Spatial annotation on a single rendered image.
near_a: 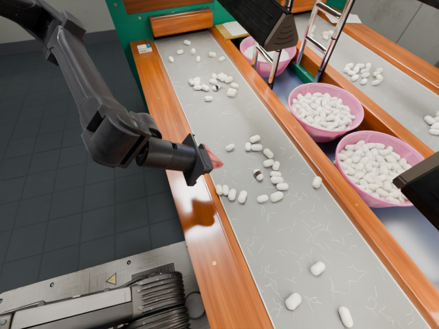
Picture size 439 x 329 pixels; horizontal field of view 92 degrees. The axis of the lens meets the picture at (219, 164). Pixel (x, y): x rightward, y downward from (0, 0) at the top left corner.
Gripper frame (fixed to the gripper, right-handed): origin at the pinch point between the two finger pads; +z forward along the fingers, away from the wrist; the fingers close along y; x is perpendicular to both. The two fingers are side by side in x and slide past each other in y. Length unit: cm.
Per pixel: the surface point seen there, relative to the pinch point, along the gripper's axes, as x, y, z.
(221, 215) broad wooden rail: 10.0, -8.4, 4.9
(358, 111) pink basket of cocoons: -29, 11, 52
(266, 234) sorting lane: 5.2, -16.7, 12.8
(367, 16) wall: -100, 152, 206
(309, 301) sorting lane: 3.9, -33.0, 14.2
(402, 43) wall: -95, 101, 204
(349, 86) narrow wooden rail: -33, 23, 56
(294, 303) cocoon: 4.8, -31.8, 9.9
